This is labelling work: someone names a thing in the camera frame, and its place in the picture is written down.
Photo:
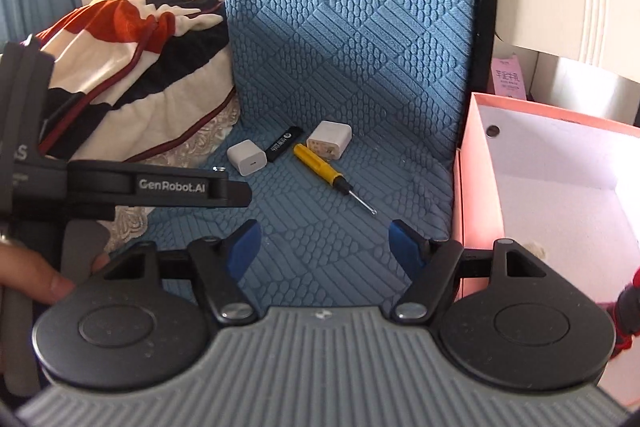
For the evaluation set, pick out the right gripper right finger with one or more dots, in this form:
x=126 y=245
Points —
x=432 y=268

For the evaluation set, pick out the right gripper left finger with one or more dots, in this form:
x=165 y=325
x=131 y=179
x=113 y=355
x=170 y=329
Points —
x=218 y=266

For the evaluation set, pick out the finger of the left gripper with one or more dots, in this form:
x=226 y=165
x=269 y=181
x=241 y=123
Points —
x=138 y=185

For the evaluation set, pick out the small white charger cube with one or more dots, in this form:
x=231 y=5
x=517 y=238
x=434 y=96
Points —
x=246 y=157

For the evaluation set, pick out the black lighter with print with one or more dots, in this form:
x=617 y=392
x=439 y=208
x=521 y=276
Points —
x=285 y=140

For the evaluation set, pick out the yellow handled screwdriver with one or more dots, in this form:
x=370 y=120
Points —
x=328 y=174

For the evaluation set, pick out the white charger with prongs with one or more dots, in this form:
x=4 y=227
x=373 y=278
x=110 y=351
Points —
x=329 y=139

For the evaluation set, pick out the person's left hand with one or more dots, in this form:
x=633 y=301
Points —
x=31 y=275

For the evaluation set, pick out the pink cardboard box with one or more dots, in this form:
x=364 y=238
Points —
x=553 y=197

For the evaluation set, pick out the pink paper packet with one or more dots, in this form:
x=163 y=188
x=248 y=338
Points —
x=506 y=78

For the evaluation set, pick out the blue textured sofa cover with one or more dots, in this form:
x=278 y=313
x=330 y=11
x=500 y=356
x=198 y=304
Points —
x=395 y=71

